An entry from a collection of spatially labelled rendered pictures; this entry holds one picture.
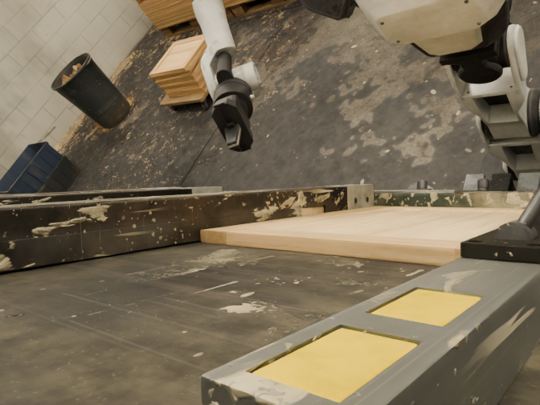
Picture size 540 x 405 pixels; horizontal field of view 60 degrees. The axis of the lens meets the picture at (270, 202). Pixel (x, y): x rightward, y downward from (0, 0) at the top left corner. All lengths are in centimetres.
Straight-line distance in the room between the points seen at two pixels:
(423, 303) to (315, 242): 37
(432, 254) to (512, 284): 26
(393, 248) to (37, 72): 568
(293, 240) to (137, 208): 21
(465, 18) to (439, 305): 84
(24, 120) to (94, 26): 146
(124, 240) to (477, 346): 52
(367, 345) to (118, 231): 50
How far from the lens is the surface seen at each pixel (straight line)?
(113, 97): 511
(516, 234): 34
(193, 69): 396
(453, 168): 238
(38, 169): 483
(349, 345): 16
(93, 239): 62
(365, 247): 54
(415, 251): 51
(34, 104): 597
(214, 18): 116
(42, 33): 615
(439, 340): 17
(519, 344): 25
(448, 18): 101
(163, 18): 589
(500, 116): 153
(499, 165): 210
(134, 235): 65
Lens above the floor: 175
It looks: 39 degrees down
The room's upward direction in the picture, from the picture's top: 42 degrees counter-clockwise
